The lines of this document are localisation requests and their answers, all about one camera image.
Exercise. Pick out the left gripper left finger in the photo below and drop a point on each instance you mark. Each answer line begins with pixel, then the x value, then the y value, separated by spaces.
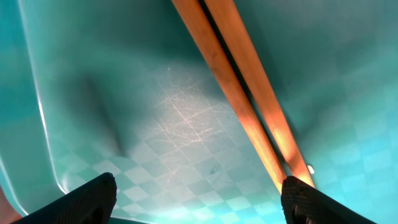
pixel 92 203

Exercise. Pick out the wooden chopstick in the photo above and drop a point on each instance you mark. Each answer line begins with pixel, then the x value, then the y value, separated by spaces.
pixel 231 26
pixel 206 40

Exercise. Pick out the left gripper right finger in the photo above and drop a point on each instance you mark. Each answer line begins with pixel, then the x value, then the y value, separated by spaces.
pixel 303 204

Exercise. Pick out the teal plastic serving tray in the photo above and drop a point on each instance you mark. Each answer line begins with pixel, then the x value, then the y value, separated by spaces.
pixel 89 87

